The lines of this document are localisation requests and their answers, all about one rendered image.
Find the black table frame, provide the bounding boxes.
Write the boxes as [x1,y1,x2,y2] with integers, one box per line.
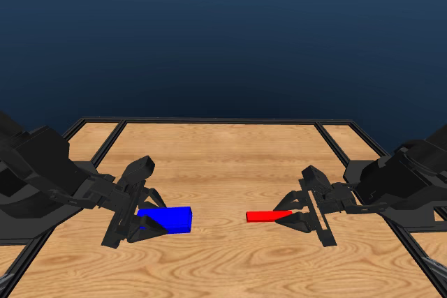
[0,117,447,298]

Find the thin red peg bar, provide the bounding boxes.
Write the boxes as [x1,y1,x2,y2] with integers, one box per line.
[246,210,293,223]

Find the blue hollow socket block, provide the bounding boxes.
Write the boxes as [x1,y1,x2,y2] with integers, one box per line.
[136,206,193,234]

